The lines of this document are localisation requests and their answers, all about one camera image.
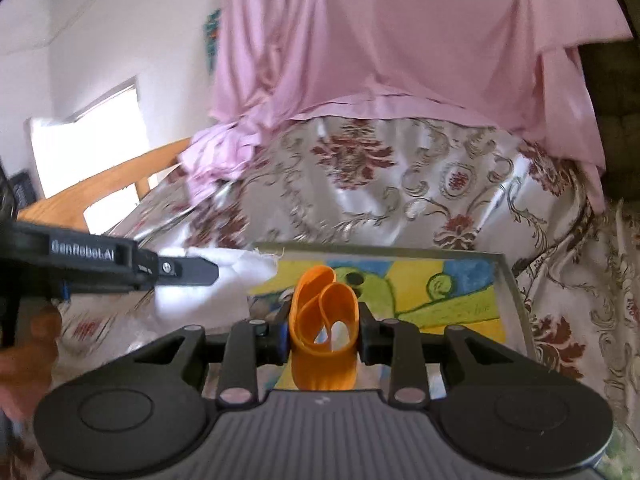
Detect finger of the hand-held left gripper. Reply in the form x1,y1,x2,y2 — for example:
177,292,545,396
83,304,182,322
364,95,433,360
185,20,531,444
136,254,220,291

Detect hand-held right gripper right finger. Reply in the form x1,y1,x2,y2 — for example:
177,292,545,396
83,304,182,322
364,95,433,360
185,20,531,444
356,302,522,405

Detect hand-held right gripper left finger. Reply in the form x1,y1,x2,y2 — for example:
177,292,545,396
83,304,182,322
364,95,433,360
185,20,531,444
134,318,291,407

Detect plain white cloth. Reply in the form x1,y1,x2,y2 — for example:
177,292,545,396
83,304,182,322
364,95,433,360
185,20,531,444
150,246,278,321

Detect grey tray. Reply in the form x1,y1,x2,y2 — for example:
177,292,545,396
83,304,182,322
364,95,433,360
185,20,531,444
247,241,538,396

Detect person's left hand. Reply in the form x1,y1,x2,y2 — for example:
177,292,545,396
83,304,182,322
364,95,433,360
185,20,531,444
0,304,64,422

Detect window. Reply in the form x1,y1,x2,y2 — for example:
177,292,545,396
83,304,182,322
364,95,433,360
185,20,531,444
27,77,151,233

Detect floral bedspread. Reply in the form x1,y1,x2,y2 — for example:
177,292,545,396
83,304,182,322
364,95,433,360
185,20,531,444
0,115,640,480

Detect pink sheet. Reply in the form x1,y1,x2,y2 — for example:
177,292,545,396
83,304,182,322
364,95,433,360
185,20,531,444
177,0,633,211

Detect wooden bed rail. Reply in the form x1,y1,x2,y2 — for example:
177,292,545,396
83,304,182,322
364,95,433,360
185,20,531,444
15,137,193,236

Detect colourful wall poster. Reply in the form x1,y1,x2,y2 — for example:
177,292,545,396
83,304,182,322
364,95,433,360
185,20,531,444
202,7,223,83

